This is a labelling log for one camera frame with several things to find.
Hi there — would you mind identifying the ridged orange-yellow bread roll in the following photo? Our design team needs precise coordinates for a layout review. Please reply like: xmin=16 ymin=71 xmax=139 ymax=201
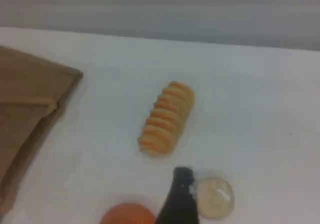
xmin=137 ymin=81 xmax=196 ymax=157

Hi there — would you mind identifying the brown burlap tote bag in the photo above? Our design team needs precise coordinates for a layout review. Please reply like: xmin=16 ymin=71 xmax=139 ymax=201
xmin=0 ymin=45 xmax=85 ymax=212

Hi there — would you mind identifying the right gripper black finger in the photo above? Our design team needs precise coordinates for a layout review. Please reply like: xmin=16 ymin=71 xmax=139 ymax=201
xmin=154 ymin=166 xmax=201 ymax=224

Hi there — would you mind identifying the cream round egg yolk pastry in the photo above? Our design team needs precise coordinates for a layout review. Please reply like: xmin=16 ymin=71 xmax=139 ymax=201
xmin=196 ymin=176 xmax=235 ymax=220

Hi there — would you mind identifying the orange fruit with stem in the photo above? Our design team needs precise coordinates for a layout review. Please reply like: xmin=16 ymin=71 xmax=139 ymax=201
xmin=99 ymin=202 xmax=157 ymax=224

